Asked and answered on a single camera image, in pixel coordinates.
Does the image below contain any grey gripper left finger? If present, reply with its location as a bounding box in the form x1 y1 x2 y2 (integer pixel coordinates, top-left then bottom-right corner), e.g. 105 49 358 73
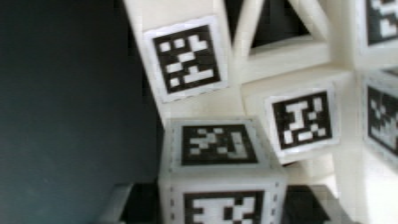
95 183 160 224

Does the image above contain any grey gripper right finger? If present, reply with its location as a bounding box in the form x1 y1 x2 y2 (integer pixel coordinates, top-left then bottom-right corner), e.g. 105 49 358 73
285 185 359 224

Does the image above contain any white tagged cube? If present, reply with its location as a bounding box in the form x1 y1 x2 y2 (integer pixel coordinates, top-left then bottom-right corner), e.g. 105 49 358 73
363 66 398 171
159 117 288 224

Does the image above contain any white chair back frame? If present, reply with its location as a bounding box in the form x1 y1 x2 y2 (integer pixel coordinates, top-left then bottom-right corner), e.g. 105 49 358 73
123 0 398 224

